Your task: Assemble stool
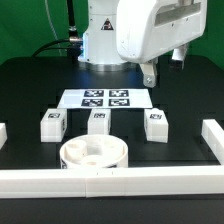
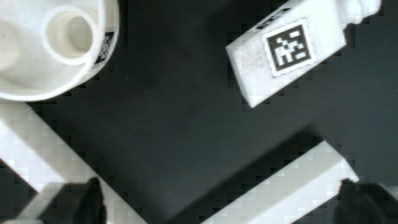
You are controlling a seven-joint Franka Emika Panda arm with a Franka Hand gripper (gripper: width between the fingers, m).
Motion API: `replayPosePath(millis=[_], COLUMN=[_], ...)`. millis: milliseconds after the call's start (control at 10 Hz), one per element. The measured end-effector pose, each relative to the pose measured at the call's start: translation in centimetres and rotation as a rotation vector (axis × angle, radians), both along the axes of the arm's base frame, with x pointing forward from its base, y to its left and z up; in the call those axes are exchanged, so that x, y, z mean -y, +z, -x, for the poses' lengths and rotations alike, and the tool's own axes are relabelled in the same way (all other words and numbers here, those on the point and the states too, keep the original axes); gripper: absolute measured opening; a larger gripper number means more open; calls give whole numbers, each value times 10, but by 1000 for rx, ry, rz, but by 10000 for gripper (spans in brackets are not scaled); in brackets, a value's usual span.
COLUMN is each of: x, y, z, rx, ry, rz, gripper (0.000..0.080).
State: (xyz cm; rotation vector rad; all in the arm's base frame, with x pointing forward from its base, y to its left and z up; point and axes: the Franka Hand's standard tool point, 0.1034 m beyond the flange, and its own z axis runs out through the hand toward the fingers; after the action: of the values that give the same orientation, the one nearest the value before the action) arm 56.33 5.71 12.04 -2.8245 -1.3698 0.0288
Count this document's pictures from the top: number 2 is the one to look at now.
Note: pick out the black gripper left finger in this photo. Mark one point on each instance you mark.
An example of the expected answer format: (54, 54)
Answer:
(77, 206)

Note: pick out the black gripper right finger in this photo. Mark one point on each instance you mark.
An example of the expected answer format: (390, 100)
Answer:
(369, 203)

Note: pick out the white stool leg with tag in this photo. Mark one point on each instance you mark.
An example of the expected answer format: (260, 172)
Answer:
(291, 42)

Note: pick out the white round stool seat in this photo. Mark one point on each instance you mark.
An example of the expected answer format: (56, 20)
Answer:
(58, 42)

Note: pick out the white right fence rail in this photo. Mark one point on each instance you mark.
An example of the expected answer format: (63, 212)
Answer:
(294, 191)

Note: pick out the white fence rail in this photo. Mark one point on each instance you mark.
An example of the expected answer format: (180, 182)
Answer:
(294, 191)
(49, 165)

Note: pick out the white front fence rail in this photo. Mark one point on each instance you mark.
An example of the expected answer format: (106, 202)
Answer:
(49, 165)

